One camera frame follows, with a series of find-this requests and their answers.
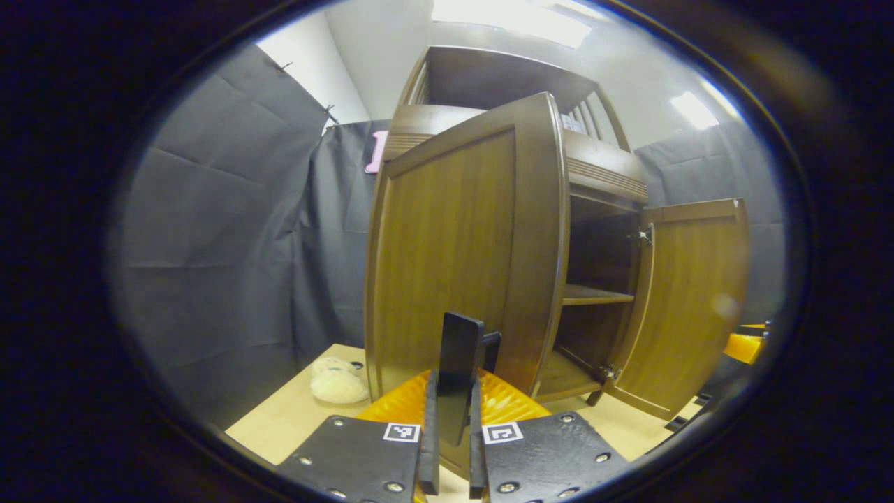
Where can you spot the black backdrop cloth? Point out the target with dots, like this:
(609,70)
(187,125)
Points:
(223,230)

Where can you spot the wooden shoe cabinet door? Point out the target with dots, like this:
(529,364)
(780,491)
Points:
(447,230)
(691,300)

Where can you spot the wooden cabinet inner shelf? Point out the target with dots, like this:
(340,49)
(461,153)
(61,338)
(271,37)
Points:
(594,295)

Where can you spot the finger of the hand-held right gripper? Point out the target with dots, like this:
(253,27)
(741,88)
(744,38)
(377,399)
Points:
(756,328)
(744,348)

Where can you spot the pink flat object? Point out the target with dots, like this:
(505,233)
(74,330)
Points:
(376,152)

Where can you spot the metal door hinge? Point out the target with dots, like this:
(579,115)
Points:
(641,235)
(609,372)

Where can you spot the small ceiling light panel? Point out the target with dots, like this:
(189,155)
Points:
(693,110)

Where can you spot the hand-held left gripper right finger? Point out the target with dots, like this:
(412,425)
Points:
(552,461)

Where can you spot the white fluffy object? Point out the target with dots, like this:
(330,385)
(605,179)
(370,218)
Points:
(340,386)
(334,364)

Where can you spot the wooden double-door shoe cabinet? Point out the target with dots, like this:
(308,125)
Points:
(604,171)

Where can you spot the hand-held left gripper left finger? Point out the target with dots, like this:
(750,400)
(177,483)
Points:
(356,461)

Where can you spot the row of books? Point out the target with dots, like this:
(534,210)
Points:
(573,124)

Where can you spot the large ceiling light panel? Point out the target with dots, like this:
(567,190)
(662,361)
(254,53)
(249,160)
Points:
(510,19)

